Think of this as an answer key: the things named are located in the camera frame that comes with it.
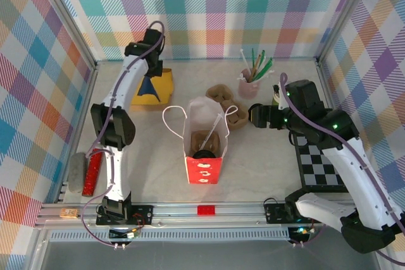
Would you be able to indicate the black grey checkerboard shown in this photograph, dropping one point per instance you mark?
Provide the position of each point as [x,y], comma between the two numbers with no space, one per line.
[319,172]

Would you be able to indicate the aluminium frame post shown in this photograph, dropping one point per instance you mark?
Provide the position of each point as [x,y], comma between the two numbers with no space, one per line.
[67,18]
[341,14]

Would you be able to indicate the small red block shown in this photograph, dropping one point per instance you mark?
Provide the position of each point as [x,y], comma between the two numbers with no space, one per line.
[206,211]

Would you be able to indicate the green white paper cup stack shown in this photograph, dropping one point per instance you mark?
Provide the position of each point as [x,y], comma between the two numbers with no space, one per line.
[275,100]

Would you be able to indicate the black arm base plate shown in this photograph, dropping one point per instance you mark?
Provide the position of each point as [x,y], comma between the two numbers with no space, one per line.
[144,214]
[275,216]

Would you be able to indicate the red white paper bag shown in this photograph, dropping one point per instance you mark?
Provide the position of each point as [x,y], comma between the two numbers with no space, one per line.
[202,172]

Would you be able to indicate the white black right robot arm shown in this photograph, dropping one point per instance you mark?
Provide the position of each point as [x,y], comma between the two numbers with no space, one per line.
[348,169]

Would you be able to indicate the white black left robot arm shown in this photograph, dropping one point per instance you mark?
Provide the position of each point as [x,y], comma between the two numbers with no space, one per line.
[120,93]

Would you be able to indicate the yellow cardboard napkin box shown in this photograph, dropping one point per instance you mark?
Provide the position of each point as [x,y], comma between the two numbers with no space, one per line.
[164,86]

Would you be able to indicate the small connector circuit board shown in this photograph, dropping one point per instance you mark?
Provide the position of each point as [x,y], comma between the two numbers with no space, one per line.
[131,234]
[300,231]

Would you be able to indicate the blue napkin stack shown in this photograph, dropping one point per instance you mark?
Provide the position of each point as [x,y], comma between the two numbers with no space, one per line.
[147,88]

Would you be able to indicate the wooden stirrer stick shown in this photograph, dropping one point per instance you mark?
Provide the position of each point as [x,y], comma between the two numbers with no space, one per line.
[258,63]

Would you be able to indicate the black cup lid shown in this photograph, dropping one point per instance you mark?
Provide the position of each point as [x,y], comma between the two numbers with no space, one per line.
[204,154]

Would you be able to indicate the pink stirrer cup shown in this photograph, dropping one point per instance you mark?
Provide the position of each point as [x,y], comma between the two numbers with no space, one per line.
[248,89]

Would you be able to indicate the aluminium mounting rail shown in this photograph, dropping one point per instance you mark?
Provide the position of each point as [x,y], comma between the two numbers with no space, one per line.
[240,211]

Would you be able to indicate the red glitter bar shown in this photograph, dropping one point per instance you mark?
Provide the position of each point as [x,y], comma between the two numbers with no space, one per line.
[93,175]

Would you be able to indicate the small wooden tag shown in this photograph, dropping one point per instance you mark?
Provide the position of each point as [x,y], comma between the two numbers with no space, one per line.
[69,213]

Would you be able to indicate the brown cup carrier stack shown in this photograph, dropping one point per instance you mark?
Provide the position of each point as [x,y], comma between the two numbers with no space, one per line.
[218,93]

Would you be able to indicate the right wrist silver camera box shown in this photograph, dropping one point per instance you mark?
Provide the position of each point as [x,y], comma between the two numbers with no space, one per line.
[277,88]

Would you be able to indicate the grey stone block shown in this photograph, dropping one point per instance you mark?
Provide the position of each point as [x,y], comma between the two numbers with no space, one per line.
[77,172]

